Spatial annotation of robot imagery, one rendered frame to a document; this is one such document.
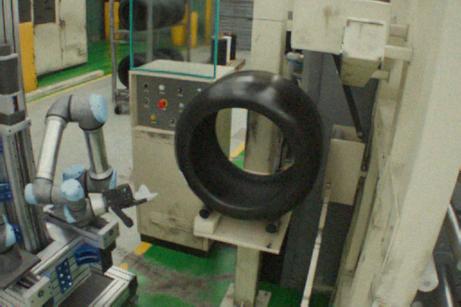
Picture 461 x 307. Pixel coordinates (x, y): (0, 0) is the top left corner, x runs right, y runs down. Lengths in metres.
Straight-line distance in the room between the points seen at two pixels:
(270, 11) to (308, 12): 0.66
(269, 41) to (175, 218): 1.45
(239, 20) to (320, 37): 10.14
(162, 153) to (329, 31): 1.66
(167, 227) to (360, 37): 2.11
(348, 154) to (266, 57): 0.54
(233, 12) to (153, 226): 8.98
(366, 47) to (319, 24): 0.16
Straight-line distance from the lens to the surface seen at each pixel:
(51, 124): 1.60
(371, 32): 0.92
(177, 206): 2.60
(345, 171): 1.72
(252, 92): 1.34
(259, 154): 1.82
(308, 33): 1.02
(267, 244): 1.63
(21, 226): 1.89
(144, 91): 2.44
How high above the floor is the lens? 1.79
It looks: 22 degrees down
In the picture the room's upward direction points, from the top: 3 degrees clockwise
